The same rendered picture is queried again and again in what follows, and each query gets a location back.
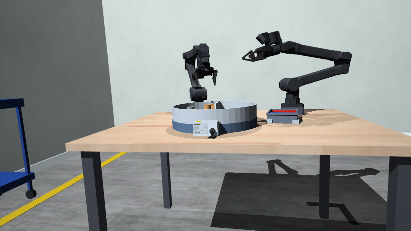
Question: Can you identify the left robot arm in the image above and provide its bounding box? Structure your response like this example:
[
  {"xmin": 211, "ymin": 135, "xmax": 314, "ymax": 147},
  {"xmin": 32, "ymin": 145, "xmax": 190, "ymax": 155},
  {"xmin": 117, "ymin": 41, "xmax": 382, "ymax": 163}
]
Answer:
[{"xmin": 256, "ymin": 31, "xmax": 352, "ymax": 107}]

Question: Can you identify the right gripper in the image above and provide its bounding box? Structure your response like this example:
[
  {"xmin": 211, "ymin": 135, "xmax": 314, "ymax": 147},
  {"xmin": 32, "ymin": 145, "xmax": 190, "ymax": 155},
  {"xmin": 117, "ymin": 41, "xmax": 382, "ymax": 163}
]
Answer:
[{"xmin": 192, "ymin": 67, "xmax": 218, "ymax": 87}]

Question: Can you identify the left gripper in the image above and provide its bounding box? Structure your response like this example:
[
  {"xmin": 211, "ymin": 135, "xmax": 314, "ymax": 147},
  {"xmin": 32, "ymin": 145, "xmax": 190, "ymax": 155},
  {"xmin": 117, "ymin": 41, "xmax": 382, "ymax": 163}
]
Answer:
[{"xmin": 242, "ymin": 47, "xmax": 272, "ymax": 62}]

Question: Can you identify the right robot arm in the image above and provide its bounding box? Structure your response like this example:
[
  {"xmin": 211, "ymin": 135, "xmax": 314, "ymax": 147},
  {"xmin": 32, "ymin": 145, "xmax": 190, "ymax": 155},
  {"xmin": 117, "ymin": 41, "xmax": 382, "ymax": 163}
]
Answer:
[{"xmin": 182, "ymin": 43, "xmax": 210, "ymax": 102}]

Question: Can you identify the grey round turntable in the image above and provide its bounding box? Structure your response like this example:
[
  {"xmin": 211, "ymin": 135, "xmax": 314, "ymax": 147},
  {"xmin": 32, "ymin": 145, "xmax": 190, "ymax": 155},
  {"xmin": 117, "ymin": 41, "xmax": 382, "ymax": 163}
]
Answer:
[{"xmin": 172, "ymin": 101, "xmax": 257, "ymax": 139}]

